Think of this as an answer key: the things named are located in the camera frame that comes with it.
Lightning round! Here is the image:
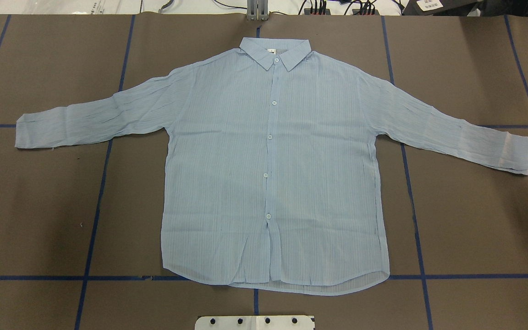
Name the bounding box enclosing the black power strip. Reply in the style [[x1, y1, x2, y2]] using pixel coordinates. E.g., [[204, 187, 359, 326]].
[[299, 3, 380, 16]]

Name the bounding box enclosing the light blue button shirt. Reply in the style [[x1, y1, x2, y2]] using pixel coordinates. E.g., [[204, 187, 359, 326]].
[[15, 38, 528, 296]]

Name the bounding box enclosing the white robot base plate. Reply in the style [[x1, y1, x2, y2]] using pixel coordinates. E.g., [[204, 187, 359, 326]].
[[194, 315, 316, 330]]

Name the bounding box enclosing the grey aluminium frame post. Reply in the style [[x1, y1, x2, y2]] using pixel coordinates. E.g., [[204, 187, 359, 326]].
[[247, 0, 270, 21]]

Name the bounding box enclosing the black device with label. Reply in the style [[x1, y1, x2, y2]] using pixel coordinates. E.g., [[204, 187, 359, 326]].
[[402, 0, 488, 17]]

